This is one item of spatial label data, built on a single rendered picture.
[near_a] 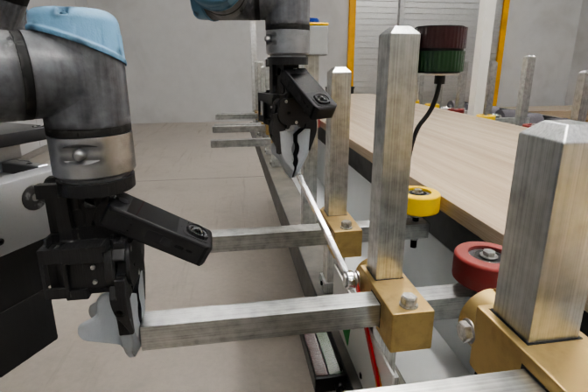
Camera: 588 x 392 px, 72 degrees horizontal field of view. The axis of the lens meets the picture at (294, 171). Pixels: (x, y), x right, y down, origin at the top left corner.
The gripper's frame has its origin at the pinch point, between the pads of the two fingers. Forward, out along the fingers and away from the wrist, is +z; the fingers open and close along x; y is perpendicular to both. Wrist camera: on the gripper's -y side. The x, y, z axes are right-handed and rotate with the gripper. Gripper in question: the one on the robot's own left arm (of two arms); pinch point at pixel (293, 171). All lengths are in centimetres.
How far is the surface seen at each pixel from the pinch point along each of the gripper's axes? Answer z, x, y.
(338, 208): 7.1, -7.0, -4.3
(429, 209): 5.8, -18.4, -15.4
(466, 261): 3.8, -4.3, -33.7
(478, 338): -0.4, 12.2, -46.7
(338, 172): 0.2, -6.8, -4.3
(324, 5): -123, -430, 625
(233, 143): 13, -25, 92
